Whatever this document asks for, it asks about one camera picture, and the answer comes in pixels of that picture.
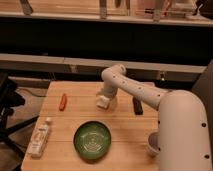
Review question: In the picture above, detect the white sponge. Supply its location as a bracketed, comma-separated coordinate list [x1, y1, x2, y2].
[96, 95, 110, 109]

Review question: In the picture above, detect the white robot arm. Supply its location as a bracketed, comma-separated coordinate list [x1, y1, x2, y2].
[101, 64, 213, 171]

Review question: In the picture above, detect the green ceramic bowl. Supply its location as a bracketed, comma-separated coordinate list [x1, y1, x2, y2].
[73, 121, 111, 160]

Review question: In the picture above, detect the black rectangular block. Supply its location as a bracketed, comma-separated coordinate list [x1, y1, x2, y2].
[132, 98, 143, 115]

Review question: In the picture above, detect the orange carrot toy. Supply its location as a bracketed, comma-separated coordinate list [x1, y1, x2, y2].
[59, 94, 67, 111]

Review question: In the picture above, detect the white plastic bottle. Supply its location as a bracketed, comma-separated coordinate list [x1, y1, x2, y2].
[27, 117, 52, 158]

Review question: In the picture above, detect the black office chair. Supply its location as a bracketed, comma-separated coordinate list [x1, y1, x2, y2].
[0, 72, 38, 159]

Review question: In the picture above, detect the wooden upper shelf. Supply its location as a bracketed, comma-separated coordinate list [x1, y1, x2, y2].
[0, 0, 213, 28]

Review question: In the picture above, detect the grey metal bench rail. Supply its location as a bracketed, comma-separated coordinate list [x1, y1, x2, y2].
[0, 53, 207, 74]

